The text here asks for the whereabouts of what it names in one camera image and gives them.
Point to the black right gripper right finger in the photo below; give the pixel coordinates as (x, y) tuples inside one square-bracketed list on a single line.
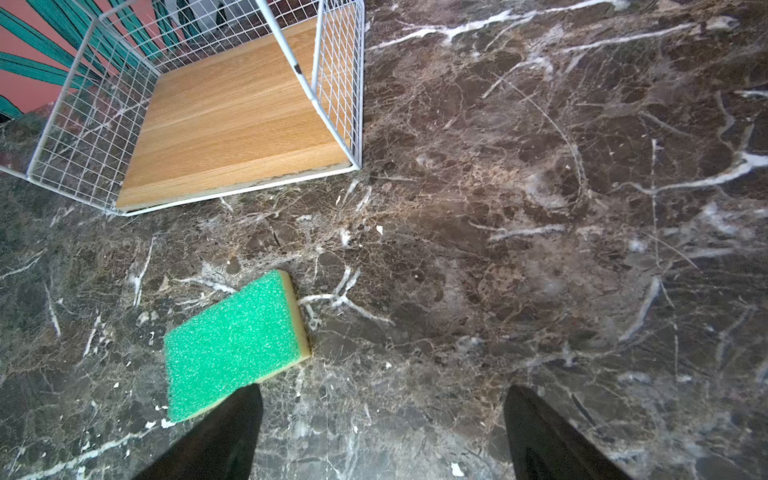
[(543, 445)]

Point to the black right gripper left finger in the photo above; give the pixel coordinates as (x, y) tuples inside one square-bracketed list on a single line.
[(221, 446)]

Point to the light green yellow sponge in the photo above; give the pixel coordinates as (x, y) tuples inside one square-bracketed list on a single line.
[(246, 338)]

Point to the white wire wooden shelf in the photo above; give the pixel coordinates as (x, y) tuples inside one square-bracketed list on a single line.
[(136, 106)]

